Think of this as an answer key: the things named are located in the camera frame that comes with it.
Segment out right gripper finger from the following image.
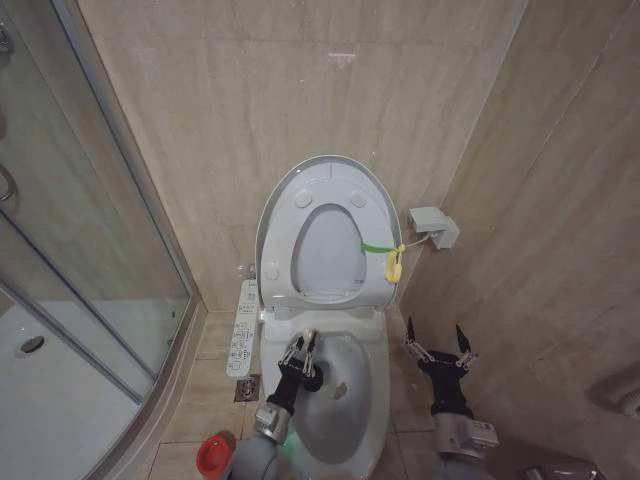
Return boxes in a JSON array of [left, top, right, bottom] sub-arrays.
[[403, 316, 435, 366], [453, 323, 479, 372]]

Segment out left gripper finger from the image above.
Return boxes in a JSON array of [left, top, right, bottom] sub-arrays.
[[301, 340, 322, 382], [279, 335, 307, 369]]

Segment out white toilet bowl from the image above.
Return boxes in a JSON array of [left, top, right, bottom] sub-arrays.
[[261, 306, 392, 480]]

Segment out white toilet seat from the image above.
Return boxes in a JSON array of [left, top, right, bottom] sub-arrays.
[[261, 178, 397, 309]]

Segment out white toilet lid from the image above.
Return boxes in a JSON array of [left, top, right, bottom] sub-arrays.
[[255, 154, 404, 314]]

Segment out metal floor drain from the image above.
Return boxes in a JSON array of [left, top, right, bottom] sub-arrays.
[[233, 374, 262, 403]]

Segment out white bidet control panel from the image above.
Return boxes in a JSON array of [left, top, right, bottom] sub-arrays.
[[225, 279, 262, 379]]

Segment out yellow plastic clip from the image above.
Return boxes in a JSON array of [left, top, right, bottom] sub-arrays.
[[383, 243, 406, 284]]

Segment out white shower tray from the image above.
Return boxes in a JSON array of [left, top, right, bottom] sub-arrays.
[[0, 298, 192, 480]]

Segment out round shower drain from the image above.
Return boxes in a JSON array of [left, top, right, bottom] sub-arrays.
[[13, 335, 47, 359]]

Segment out grey wall socket box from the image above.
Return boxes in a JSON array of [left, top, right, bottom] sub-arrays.
[[408, 204, 461, 252]]

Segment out glass shower enclosure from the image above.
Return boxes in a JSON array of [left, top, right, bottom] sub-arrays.
[[0, 0, 202, 404]]

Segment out metal shower door handle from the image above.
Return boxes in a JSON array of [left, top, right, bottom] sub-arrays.
[[0, 161, 20, 204]]

